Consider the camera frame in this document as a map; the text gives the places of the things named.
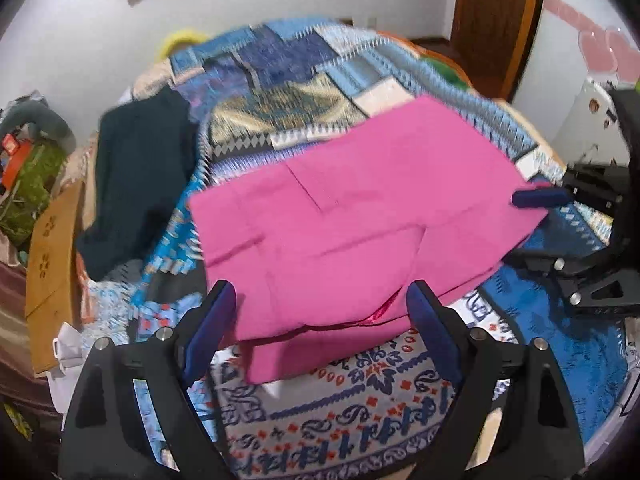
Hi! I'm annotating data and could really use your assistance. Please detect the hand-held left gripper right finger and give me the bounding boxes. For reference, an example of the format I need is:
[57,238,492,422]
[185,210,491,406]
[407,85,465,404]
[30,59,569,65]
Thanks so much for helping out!
[406,280,587,480]

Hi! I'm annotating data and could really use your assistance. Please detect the green patterned cloth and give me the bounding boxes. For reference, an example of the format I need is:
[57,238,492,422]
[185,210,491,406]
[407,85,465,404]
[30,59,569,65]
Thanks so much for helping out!
[0,144,68,249]

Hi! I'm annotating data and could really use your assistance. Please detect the pink wall sticker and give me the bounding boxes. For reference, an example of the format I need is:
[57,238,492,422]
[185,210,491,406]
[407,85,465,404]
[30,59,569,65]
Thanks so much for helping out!
[546,0,640,75]

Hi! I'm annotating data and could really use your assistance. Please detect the grey stuffed bag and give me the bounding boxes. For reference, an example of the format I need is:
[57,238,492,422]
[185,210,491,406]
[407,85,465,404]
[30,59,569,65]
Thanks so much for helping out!
[0,91,77,153]

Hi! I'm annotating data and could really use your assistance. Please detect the wooden door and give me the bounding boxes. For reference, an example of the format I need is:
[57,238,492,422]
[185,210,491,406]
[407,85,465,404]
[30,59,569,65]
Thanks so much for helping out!
[450,0,549,102]

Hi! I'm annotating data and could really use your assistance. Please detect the yellow round object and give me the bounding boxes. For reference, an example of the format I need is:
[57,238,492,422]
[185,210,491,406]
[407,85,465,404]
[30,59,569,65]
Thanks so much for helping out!
[158,28,209,60]

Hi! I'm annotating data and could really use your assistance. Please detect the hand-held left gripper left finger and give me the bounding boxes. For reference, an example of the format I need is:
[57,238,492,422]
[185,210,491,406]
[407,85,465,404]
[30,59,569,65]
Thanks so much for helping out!
[60,280,237,480]

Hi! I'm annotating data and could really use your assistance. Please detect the orange box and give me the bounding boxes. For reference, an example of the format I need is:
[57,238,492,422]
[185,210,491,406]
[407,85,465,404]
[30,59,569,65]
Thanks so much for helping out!
[0,131,38,187]

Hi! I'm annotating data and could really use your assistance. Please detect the brown cardboard box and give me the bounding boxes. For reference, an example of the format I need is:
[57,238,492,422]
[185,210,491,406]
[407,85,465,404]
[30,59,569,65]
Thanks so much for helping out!
[25,179,87,377]

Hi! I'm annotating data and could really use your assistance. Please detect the blue patterned blanket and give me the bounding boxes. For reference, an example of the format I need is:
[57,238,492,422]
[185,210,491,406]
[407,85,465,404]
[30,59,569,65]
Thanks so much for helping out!
[75,19,632,480]

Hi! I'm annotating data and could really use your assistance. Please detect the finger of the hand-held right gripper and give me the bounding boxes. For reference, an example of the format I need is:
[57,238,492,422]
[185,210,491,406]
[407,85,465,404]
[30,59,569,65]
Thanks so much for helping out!
[512,164,632,223]
[504,240,640,317]

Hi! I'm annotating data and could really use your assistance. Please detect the dark green cloth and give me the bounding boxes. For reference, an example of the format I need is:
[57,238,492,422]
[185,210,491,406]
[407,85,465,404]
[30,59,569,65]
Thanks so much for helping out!
[75,89,202,281]

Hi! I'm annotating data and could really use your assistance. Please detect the pink pants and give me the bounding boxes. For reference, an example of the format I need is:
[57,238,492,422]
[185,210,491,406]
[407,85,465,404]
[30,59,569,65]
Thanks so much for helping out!
[190,94,551,386]

